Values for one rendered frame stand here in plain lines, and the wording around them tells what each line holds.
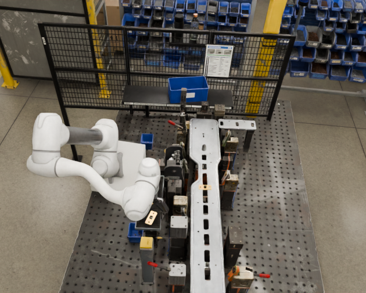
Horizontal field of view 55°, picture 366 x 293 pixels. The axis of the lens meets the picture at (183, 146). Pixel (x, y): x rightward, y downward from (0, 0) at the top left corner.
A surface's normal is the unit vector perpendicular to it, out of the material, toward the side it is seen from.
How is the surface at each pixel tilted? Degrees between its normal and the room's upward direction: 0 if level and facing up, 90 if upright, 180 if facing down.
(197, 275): 0
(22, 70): 91
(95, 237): 0
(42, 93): 0
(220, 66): 90
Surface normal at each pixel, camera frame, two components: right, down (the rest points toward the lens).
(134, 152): -0.08, 0.00
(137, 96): 0.04, -0.68
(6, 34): -0.13, 0.72
